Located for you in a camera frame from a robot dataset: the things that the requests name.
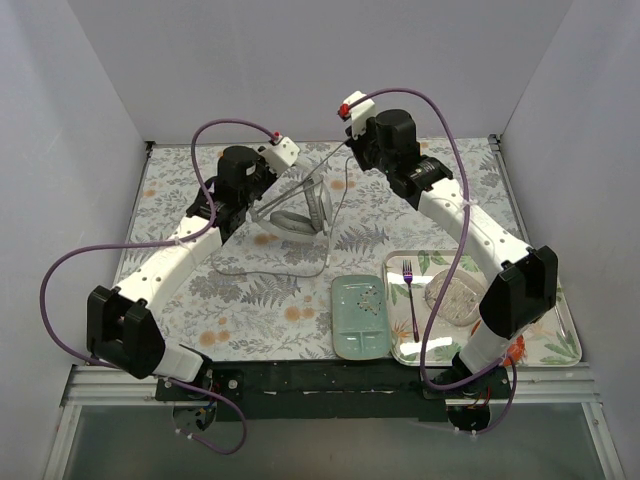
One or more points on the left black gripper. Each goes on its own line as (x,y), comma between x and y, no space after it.
(263,179)

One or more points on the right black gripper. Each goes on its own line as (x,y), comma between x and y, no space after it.
(361,148)

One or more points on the white grey headphones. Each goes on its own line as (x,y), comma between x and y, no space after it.
(296,227)

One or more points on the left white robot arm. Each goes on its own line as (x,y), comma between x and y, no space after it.
(121,321)

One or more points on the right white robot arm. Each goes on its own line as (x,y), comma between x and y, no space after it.
(522,279)

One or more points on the floral patterned table mat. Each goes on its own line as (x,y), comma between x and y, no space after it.
(261,297)

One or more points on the purple iridescent fork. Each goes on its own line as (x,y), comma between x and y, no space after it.
(408,279)

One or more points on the floral serving tray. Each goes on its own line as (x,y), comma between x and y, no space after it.
(545,346)

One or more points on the clear glass oval dish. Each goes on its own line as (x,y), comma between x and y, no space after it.
(460,305)

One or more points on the light green divided plate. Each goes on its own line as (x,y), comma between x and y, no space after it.
(360,325)

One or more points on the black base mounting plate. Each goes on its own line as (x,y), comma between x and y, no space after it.
(340,389)

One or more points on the silver spoon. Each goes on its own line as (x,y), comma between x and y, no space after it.
(561,322)

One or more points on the red small plate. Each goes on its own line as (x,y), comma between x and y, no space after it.
(518,349)

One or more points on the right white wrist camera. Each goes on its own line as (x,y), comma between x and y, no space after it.
(356,114)

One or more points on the aluminium frame rail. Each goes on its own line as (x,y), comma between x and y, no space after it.
(332,419)

